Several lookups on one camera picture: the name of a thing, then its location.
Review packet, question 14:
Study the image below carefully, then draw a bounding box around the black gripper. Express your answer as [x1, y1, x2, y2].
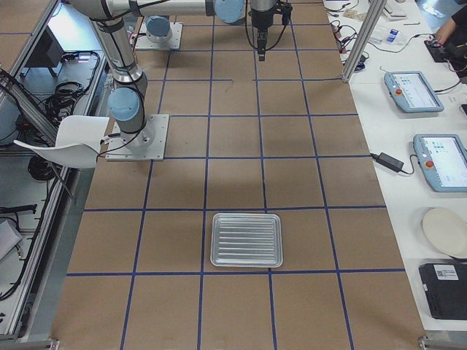
[250, 0, 276, 61]

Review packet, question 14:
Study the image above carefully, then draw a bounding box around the silver metal tray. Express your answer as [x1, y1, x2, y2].
[210, 213, 284, 268]

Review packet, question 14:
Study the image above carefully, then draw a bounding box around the blue teach pendant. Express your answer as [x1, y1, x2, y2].
[413, 134, 466, 193]
[384, 71, 444, 113]

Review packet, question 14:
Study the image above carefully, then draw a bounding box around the black power adapter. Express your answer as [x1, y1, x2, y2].
[370, 152, 404, 173]

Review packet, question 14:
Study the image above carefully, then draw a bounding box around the white chair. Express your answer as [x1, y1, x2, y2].
[14, 115, 109, 169]

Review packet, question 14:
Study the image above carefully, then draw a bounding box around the white round plate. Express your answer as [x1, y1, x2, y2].
[422, 208, 466, 260]

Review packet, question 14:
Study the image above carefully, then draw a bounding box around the black box with label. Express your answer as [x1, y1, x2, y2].
[419, 263, 466, 321]

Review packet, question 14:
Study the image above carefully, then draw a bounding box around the aluminium frame post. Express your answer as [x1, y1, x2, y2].
[341, 0, 386, 83]

